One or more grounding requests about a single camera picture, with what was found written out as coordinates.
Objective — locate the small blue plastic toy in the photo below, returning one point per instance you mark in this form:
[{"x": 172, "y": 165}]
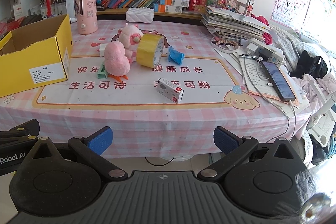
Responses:
[{"x": 175, "y": 56}]

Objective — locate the pink plush pig toy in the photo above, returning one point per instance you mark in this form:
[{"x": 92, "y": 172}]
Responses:
[{"x": 128, "y": 40}]

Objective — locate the pink plush chick toy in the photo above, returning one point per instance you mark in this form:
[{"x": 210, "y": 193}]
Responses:
[{"x": 115, "y": 58}]

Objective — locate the black smartphone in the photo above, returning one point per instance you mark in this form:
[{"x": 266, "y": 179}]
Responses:
[{"x": 278, "y": 81}]

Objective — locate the orange blue carton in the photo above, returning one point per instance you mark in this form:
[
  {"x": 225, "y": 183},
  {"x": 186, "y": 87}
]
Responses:
[
  {"x": 174, "y": 1},
  {"x": 168, "y": 8}
]

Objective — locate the open printed workbook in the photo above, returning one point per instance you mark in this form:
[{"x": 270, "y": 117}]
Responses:
[{"x": 253, "y": 82}]

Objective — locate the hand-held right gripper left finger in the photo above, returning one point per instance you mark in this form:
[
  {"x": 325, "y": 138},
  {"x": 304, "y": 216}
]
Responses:
[{"x": 101, "y": 138}]

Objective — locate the pink carton box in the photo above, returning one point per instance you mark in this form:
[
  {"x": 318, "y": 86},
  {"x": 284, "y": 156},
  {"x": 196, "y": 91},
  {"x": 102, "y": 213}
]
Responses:
[{"x": 86, "y": 14}]

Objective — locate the small white red box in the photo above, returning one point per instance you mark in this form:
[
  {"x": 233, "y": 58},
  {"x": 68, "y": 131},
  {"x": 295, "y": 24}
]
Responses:
[{"x": 170, "y": 90}]

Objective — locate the green plastic clip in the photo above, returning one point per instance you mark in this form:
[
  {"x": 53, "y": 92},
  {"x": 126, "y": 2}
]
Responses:
[{"x": 102, "y": 72}]

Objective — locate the yellow cardboard box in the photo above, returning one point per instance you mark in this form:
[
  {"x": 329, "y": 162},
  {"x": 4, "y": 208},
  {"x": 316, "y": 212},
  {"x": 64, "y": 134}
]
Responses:
[{"x": 31, "y": 56}]

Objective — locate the pink checked printed tablecloth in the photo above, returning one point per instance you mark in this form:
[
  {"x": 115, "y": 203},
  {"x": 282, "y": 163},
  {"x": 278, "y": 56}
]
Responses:
[{"x": 131, "y": 116}]

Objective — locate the white folding stand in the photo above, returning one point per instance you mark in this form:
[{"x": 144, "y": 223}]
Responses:
[{"x": 323, "y": 119}]

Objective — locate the stack of papers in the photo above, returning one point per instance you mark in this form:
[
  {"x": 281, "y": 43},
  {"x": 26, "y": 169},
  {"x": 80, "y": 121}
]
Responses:
[{"x": 236, "y": 23}]

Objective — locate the white power strip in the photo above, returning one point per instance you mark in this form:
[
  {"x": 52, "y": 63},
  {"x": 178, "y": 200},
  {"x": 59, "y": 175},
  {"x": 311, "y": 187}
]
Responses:
[{"x": 273, "y": 54}]

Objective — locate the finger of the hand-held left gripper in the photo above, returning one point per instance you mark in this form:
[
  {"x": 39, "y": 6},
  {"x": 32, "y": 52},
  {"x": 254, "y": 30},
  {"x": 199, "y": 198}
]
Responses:
[{"x": 25, "y": 127}]

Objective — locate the yellow tape roll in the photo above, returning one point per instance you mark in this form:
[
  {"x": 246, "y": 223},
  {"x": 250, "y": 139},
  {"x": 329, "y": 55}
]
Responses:
[{"x": 147, "y": 52}]

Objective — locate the white charger block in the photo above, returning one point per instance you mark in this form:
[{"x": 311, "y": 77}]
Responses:
[{"x": 252, "y": 46}]

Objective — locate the colourful hair clip bunch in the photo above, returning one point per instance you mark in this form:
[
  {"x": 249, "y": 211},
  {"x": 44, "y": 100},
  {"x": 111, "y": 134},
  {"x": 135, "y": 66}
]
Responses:
[{"x": 227, "y": 1}]

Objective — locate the pen holder with pens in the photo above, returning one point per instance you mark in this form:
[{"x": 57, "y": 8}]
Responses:
[{"x": 51, "y": 7}]

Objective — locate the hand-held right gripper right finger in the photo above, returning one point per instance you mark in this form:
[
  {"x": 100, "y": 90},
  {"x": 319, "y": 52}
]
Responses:
[{"x": 225, "y": 141}]

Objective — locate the black cloth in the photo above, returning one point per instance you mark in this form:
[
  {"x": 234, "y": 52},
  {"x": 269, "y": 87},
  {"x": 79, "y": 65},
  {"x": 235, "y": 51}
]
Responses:
[{"x": 312, "y": 64}]

